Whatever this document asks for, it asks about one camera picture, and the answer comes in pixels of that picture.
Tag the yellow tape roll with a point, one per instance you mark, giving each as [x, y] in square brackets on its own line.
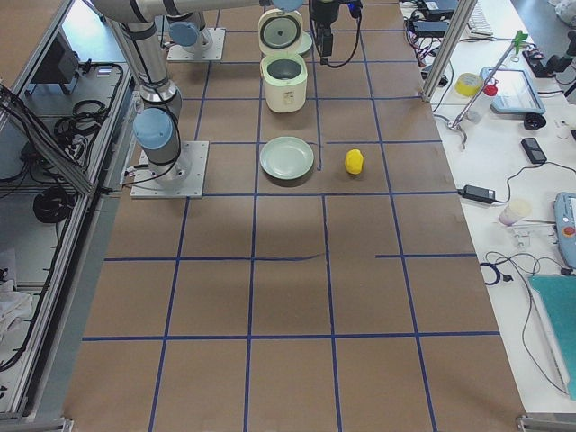
[468, 84]

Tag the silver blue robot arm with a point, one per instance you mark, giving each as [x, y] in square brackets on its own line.
[136, 20]

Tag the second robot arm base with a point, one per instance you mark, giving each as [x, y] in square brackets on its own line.
[189, 31]

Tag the red cap spray bottle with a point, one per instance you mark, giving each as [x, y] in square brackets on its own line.
[482, 104]

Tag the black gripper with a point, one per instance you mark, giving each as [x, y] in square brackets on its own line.
[323, 13]

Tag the white paper cup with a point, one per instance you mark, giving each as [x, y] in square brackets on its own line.
[515, 211]

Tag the blue teach pendant tablet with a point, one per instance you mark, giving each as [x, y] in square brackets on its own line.
[517, 94]

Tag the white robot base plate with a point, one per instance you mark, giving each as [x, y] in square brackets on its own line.
[184, 179]

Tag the white orange rice cooker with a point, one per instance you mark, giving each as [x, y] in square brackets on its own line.
[282, 68]

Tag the aluminium frame post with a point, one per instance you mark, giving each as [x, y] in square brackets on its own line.
[455, 29]

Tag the metal rod stand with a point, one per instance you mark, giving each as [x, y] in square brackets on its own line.
[516, 44]

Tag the yellow lemon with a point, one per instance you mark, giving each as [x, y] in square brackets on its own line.
[354, 162]

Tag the light green plate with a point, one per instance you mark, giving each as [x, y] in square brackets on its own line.
[306, 44]
[286, 158]

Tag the white crumpled cloth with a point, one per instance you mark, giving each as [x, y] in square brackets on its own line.
[16, 307]

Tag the black power adapter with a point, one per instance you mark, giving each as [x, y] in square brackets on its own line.
[477, 194]

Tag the black mobile phone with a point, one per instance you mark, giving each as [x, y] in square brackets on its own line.
[533, 151]

